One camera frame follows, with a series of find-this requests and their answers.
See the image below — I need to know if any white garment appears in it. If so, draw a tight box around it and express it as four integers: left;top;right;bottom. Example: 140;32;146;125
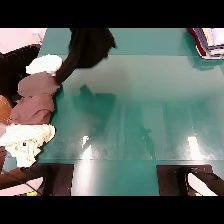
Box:
25;54;64;76

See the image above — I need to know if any black garment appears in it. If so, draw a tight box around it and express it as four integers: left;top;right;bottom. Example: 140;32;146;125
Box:
54;27;117;85
0;44;43;108

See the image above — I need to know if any orange-brown garment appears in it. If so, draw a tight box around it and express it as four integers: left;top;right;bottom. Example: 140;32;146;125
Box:
0;94;15;126

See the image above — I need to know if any cream garment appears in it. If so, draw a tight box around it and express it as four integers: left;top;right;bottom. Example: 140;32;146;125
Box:
0;123;57;168

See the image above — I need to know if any mauve garment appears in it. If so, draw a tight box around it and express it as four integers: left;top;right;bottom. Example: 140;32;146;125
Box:
9;71;61;126

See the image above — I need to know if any red garment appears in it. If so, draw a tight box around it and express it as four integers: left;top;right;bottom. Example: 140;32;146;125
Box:
186;27;210;59

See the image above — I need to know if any pale folded garment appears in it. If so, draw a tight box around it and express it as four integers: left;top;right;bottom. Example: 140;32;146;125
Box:
201;27;224;48

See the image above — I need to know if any blue garment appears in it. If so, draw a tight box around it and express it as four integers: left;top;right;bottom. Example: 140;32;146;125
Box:
194;27;224;61

